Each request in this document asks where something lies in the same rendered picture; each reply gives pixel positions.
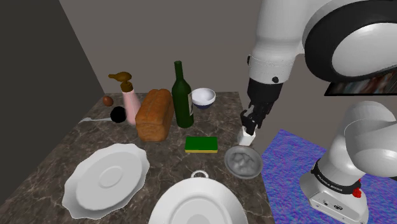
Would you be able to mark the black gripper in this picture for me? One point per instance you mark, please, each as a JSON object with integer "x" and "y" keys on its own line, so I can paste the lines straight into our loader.
{"x": 263, "y": 93}

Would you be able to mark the black framed wall picture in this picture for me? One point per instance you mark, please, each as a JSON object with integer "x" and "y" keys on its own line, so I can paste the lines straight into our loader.
{"x": 366, "y": 85}

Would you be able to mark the white bowl with blue base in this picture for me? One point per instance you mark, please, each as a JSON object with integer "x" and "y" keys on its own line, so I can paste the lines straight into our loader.
{"x": 203, "y": 96}

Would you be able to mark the white scalloped plate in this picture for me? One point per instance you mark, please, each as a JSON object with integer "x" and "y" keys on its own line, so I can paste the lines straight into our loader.
{"x": 107, "y": 180}

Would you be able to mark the brown bread loaf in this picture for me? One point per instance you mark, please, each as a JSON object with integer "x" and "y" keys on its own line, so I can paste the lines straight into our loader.
{"x": 154, "y": 116}

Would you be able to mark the grey crumpled bowl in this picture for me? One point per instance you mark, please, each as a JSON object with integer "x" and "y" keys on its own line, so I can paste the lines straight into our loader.
{"x": 243, "y": 163}

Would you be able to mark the small white cup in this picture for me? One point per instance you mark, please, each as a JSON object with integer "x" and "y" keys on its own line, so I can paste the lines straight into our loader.
{"x": 246, "y": 140}

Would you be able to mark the brown egg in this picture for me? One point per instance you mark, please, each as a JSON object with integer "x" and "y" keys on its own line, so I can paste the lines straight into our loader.
{"x": 107, "y": 100}

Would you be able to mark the green and yellow sponge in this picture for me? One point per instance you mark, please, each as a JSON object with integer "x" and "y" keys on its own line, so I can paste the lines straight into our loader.
{"x": 201, "y": 143}

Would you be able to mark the blue purple patterned robot stand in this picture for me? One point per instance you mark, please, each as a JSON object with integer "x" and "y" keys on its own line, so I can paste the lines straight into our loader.
{"x": 288, "y": 167}

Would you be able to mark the black ball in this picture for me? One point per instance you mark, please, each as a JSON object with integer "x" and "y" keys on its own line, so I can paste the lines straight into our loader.
{"x": 118, "y": 114}

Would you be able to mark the pink soap dispenser brown pump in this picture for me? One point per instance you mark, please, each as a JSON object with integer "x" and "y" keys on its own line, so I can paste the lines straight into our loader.
{"x": 130, "y": 102}

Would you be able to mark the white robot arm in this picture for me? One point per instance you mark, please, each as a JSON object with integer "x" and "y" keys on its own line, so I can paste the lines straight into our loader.
{"x": 356, "y": 49}

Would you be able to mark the dark green wine bottle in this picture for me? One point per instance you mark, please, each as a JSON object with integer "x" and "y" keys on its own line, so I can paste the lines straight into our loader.
{"x": 182, "y": 99}

